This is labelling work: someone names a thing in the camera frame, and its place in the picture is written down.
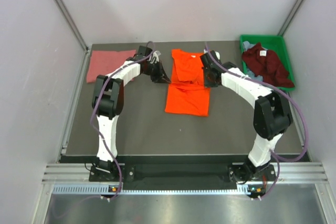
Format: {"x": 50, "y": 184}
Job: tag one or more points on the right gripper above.
{"x": 208, "y": 84}

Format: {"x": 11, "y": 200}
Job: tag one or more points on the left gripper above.
{"x": 160, "y": 76}

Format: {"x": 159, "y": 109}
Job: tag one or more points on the orange t-shirt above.
{"x": 187, "y": 93}

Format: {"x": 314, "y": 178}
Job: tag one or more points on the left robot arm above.
{"x": 108, "y": 102}

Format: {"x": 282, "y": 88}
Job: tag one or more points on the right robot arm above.
{"x": 272, "y": 114}

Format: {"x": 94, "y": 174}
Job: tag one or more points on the light blue t-shirt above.
{"x": 247, "y": 45}

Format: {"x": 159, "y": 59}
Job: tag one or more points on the maroon t-shirt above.
{"x": 267, "y": 64}

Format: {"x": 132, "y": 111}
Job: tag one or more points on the folded pink t-shirt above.
{"x": 105, "y": 62}

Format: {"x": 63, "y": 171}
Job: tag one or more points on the green plastic bin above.
{"x": 275, "y": 43}

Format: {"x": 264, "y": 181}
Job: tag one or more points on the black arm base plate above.
{"x": 174, "y": 174}

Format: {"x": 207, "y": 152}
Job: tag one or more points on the grey slotted cable duct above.
{"x": 105, "y": 189}

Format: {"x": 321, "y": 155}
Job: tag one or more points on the left corner aluminium post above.
{"x": 71, "y": 23}

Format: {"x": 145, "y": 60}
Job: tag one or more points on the corner aluminium post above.
{"x": 71, "y": 23}
{"x": 290, "y": 17}

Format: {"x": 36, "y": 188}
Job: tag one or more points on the right corner aluminium post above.
{"x": 290, "y": 17}

